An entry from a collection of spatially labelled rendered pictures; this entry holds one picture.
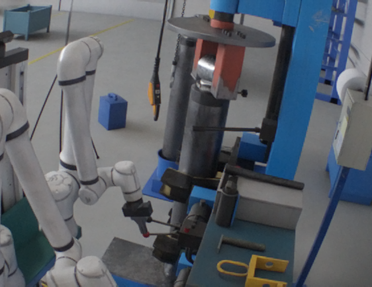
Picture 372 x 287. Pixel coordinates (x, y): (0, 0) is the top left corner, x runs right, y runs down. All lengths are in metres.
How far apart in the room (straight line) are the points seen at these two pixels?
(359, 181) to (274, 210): 2.71
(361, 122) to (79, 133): 1.54
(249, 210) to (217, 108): 0.58
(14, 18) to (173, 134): 6.95
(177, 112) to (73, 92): 2.18
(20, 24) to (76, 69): 8.41
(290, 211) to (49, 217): 1.11
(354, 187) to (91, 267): 3.70
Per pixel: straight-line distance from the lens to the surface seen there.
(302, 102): 2.19
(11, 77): 1.63
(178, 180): 2.34
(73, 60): 1.61
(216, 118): 2.27
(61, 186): 1.81
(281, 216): 1.98
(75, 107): 1.65
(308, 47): 2.13
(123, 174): 1.83
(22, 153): 1.23
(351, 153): 2.51
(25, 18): 9.89
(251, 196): 1.95
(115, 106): 5.14
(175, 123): 3.76
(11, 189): 1.86
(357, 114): 2.43
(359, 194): 4.67
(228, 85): 2.07
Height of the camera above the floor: 2.17
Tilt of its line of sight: 24 degrees down
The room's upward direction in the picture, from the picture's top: 10 degrees clockwise
